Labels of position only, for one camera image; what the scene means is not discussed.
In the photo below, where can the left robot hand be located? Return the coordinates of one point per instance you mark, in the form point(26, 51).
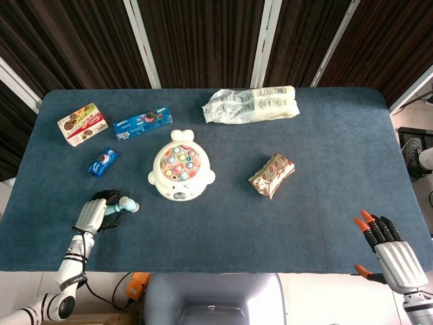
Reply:
point(89, 213)

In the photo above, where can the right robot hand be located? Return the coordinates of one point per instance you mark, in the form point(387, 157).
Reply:
point(395, 255)

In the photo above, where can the light blue toy hammer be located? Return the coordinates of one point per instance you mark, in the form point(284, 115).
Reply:
point(126, 204)

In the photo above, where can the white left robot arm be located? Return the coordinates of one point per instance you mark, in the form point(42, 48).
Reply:
point(61, 271)

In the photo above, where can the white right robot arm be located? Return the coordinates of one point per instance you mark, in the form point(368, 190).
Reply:
point(418, 306)

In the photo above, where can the white seal whack-a-mole toy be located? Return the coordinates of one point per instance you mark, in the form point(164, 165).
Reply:
point(181, 167)

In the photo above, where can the small blue Oreo packet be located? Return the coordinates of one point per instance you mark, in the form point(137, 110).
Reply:
point(102, 162)

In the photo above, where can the orange device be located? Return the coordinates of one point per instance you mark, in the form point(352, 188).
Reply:
point(138, 286)

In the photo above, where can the cream biscuit box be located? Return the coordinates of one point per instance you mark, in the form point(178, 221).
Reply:
point(83, 124)

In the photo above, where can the black grey shoe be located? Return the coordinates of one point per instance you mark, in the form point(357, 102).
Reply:
point(412, 155)

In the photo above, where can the blue Oreo box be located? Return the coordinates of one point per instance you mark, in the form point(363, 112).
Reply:
point(143, 122)

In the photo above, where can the cardboard box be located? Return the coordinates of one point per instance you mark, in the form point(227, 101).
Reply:
point(98, 319)

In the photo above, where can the blue table mat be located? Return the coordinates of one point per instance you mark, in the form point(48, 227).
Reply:
point(216, 230)

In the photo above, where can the gold red snack packet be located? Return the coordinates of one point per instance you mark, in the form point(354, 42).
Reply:
point(272, 175)

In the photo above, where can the grey robot torso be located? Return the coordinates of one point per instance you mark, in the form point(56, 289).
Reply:
point(214, 299)

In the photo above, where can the cream crumpled bread bag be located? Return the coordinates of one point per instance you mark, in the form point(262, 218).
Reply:
point(252, 104)

